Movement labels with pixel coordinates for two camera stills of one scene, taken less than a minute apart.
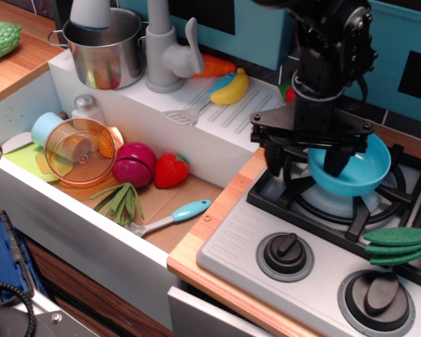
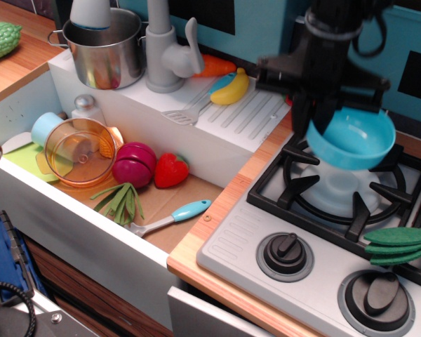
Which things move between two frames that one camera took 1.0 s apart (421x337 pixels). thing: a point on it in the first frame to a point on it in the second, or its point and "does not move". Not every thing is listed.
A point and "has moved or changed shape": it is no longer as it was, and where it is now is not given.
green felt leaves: x=121 y=203 does not move
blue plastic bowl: x=361 y=172 has moved or changed shape
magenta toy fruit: x=134 y=163 does not move
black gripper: x=312 y=121 to x=318 y=70
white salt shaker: x=85 y=109 does not move
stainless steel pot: x=110 y=58 does not move
